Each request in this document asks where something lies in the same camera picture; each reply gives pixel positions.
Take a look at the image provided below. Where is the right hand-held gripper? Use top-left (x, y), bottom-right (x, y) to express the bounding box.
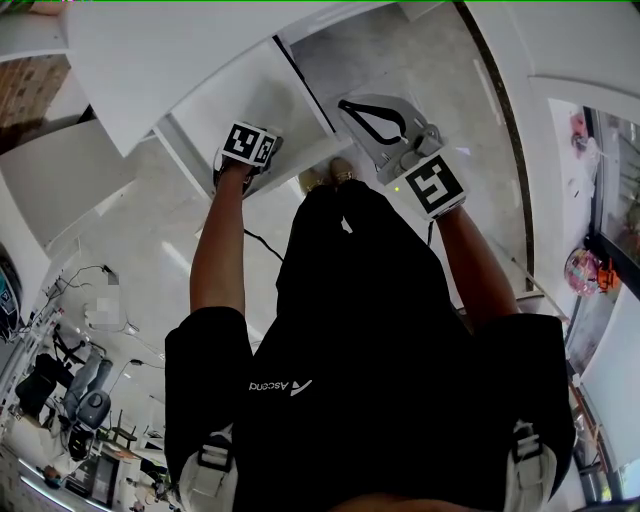
top-left (337, 93), bottom-right (469, 222)

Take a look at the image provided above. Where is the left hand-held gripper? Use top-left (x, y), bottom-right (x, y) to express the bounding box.
top-left (218, 121), bottom-right (285, 176)

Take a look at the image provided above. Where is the person's left forearm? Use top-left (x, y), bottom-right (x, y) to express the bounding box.
top-left (189, 162), bottom-right (262, 322)

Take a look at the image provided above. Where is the person's right forearm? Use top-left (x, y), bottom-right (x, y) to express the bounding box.
top-left (435, 205), bottom-right (521, 331)

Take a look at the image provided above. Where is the person's right tan shoe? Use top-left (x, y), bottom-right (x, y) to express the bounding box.
top-left (328, 156), bottom-right (357, 185)

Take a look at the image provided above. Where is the person's tan shoe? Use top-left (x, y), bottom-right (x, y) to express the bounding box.
top-left (298, 167), bottom-right (327, 195)
top-left (328, 156), bottom-right (357, 185)

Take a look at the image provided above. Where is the person's left tan shoe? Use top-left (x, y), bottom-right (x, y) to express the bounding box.
top-left (298, 167), bottom-right (327, 195)

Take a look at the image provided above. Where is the white desk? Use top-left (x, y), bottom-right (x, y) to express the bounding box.
top-left (63, 0), bottom-right (451, 157)

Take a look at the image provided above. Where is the person's black shirt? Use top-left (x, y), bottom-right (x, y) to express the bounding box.
top-left (163, 179), bottom-right (577, 512)

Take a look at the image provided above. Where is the glass display cabinet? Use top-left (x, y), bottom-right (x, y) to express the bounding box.
top-left (581, 104), bottom-right (640, 284)

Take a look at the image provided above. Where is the pink toy bag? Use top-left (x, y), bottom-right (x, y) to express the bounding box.
top-left (564, 248), bottom-right (604, 297)

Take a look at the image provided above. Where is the orange toy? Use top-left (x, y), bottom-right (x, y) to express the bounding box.
top-left (597, 258), bottom-right (622, 294)

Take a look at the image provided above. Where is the round blue patterned disc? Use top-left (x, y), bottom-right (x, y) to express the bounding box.
top-left (0, 243), bottom-right (24, 342)

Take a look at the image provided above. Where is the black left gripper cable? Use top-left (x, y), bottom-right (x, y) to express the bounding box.
top-left (242, 228), bottom-right (285, 264)

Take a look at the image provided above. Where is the white left shoulder strap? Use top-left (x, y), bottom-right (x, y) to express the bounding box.
top-left (178, 428), bottom-right (239, 512)

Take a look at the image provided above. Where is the white shoulder strap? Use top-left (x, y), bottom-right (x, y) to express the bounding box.
top-left (503, 419), bottom-right (559, 512)
top-left (178, 428), bottom-right (239, 512)

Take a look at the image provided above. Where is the white right shoulder strap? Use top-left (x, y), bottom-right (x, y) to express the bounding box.
top-left (503, 419), bottom-right (559, 512)

